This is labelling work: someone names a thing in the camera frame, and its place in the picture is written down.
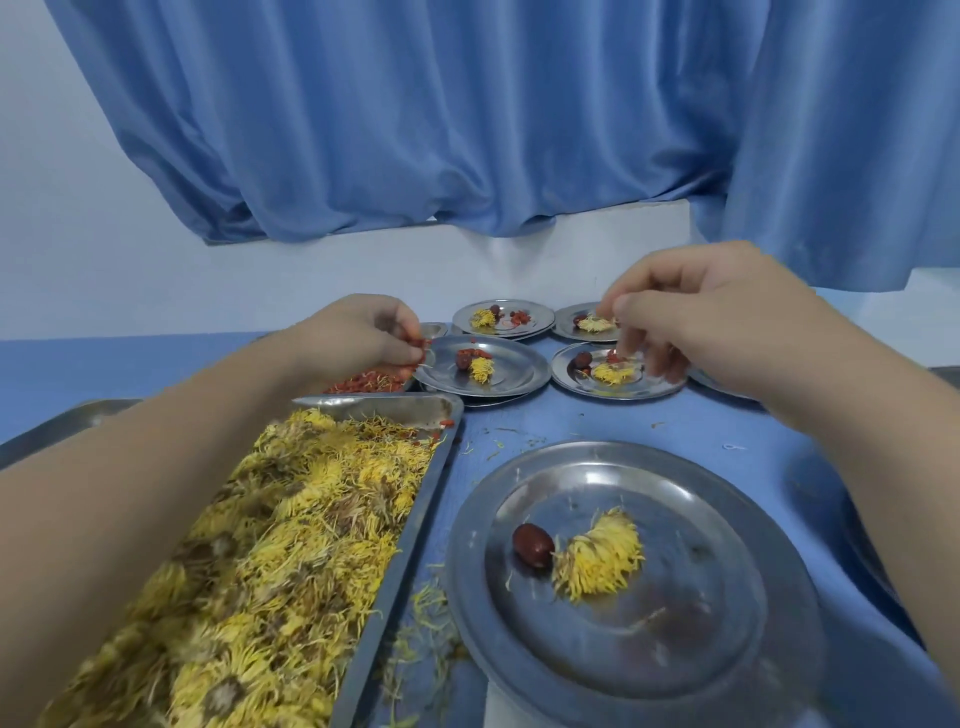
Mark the person's left hand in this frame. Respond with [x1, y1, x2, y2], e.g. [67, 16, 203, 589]
[281, 293, 433, 393]

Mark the person's right hand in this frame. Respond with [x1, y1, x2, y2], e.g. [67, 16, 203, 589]
[596, 241, 826, 421]

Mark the round steel plate red label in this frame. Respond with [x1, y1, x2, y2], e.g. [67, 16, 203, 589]
[452, 299, 556, 339]

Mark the pile of yellow chrysanthemums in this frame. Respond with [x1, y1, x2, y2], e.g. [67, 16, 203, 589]
[37, 408, 444, 728]

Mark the person's left forearm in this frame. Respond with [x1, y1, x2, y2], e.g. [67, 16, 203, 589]
[0, 329, 316, 728]

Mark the person's right forearm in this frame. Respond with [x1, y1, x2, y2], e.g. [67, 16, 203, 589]
[764, 296, 960, 699]

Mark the rectangular steel tray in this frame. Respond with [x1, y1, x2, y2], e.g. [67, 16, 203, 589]
[0, 398, 144, 470]
[322, 322, 451, 397]
[37, 392, 465, 728]

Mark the narrow blue curtain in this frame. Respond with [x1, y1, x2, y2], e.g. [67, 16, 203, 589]
[689, 0, 960, 294]

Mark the wide blue curtain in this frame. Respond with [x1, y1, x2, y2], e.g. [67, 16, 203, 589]
[44, 0, 751, 245]

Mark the blue tablecloth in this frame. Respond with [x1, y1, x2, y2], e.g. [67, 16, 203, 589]
[0, 329, 960, 728]

